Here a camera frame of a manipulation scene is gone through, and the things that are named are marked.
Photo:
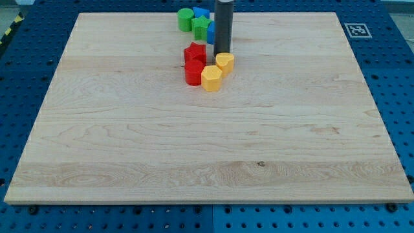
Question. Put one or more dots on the yellow hexagon block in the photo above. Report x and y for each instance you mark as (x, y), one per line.
(211, 78)

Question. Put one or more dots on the red cylinder block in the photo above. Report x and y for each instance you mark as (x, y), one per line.
(192, 70)

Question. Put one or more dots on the yellow heart block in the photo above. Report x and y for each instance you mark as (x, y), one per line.
(225, 61)

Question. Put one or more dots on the red star block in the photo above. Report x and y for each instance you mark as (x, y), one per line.
(195, 52)

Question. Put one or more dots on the light wooden board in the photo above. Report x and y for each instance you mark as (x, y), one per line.
(293, 123)

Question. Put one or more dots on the blue block beside pusher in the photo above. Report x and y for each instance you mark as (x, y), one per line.
(211, 33)

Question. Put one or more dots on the green cylinder block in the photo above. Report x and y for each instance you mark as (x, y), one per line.
(184, 19)

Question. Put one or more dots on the blue block behind green star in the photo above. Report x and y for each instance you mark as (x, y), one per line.
(199, 12)

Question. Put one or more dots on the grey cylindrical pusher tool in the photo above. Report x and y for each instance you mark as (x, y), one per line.
(223, 17)

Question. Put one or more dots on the white fiducial marker tag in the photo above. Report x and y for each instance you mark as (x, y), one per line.
(357, 30)

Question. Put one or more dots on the black bolt front left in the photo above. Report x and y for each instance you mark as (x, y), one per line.
(32, 210)

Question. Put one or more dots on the black bolt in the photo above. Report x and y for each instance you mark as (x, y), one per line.
(32, 210)
(391, 207)

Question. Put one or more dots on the black bolt front right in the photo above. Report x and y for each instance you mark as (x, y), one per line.
(391, 207)

